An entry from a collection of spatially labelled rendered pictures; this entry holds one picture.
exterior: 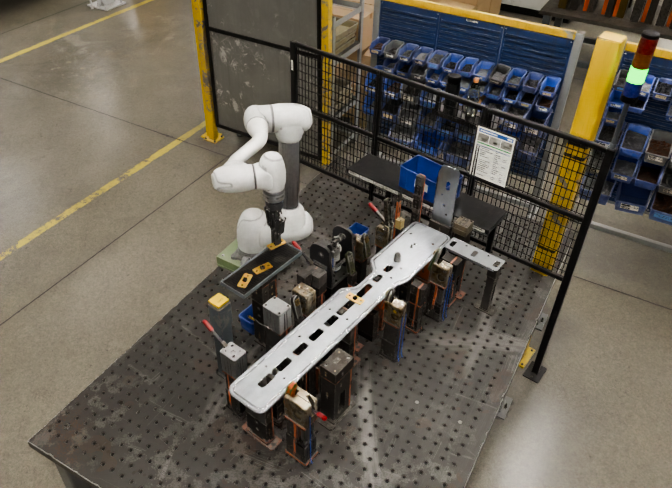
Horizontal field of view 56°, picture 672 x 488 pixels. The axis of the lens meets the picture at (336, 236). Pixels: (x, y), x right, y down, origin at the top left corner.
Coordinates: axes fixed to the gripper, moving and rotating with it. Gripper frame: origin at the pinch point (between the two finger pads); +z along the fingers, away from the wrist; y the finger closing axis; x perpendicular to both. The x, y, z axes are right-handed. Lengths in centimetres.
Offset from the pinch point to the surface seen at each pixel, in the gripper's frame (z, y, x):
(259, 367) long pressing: 25, 36, -36
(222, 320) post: 17.3, 12.3, -37.2
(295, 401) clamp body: 19, 62, -38
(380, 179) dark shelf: 22, -27, 91
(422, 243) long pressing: 25, 24, 71
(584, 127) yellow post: -34, 60, 131
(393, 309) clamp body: 23, 49, 26
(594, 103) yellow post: -46, 61, 132
